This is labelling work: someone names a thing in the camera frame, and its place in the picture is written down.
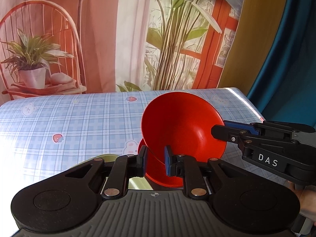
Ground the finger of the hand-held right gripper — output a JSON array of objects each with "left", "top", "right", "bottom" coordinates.
[
  {"left": 223, "top": 120, "right": 260, "bottom": 136},
  {"left": 211, "top": 125, "right": 248, "bottom": 144}
]

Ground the red bowl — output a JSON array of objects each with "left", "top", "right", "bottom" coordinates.
[
  {"left": 137, "top": 139, "right": 184, "bottom": 188},
  {"left": 141, "top": 92, "right": 228, "bottom": 161}
]

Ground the person's right hand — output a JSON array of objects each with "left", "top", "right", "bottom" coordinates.
[{"left": 288, "top": 181, "right": 316, "bottom": 219}]

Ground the blue curtain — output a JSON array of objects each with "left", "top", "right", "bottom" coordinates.
[{"left": 247, "top": 0, "right": 316, "bottom": 126}]

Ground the yellow curtain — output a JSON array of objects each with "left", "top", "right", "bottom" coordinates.
[{"left": 218, "top": 0, "right": 291, "bottom": 97}]

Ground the green plate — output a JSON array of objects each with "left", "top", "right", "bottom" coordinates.
[{"left": 76, "top": 154, "right": 119, "bottom": 169}]

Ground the printed room backdrop cloth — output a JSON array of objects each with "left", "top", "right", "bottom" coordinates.
[{"left": 0, "top": 0, "right": 250, "bottom": 102}]

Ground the blue plaid tablecloth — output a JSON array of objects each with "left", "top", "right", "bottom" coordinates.
[{"left": 0, "top": 87, "right": 266, "bottom": 188}]

